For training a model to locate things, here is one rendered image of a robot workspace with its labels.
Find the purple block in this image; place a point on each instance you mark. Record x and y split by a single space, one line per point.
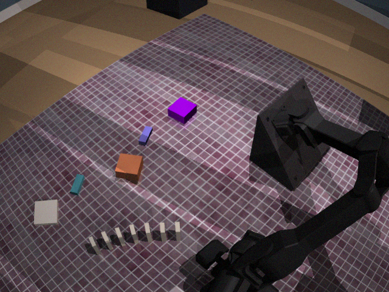
182 110

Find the orange block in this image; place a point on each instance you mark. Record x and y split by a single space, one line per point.
129 167

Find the blue rectangular block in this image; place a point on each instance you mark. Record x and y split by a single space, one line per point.
145 135

